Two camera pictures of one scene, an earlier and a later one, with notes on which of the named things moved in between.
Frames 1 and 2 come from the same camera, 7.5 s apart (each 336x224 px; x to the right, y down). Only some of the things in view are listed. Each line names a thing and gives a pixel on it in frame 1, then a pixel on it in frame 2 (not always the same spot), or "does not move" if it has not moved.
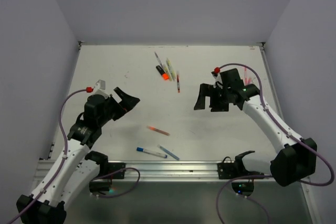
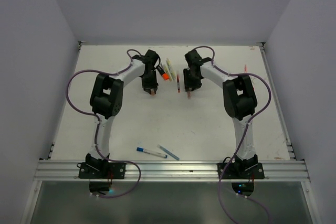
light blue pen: (168, 152) does not move
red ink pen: (178, 82) does not move
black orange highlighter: (165, 76) does not move
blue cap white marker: (140, 149) does not move
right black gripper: (206, 89) to (188, 83)
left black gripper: (127, 102) to (153, 85)
